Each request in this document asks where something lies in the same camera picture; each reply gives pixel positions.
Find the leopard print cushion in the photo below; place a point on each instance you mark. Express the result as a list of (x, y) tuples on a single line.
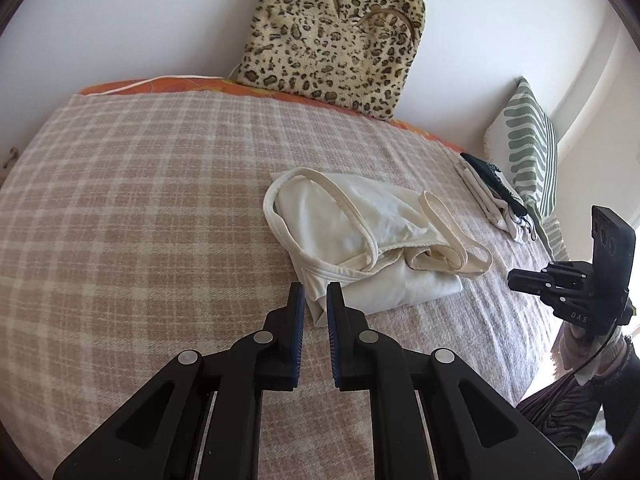
[(325, 45)]

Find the person's dark patterned clothing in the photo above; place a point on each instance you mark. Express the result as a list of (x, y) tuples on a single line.
[(565, 420)]

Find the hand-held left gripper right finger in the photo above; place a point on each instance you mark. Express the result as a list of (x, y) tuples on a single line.
[(332, 335)]

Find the dark patterned folded garment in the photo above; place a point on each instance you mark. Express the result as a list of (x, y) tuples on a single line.
[(492, 177)]

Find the person's right forearm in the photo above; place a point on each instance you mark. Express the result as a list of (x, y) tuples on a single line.
[(600, 355)]

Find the green striped pillow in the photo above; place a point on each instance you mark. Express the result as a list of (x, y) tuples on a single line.
[(530, 155)]

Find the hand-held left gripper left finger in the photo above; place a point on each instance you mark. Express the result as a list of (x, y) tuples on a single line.
[(299, 330)]

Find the white folded garment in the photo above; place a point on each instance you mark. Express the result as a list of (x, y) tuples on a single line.
[(492, 207)]

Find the white tank top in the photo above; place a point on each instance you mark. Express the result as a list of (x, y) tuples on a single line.
[(340, 215)]

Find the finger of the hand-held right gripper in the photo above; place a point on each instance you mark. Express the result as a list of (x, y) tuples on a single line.
[(527, 280)]

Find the metal door stopper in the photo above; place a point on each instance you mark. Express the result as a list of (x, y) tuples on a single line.
[(11, 156)]

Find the beige plaid blanket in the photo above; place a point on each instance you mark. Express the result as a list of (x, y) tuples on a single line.
[(150, 210)]

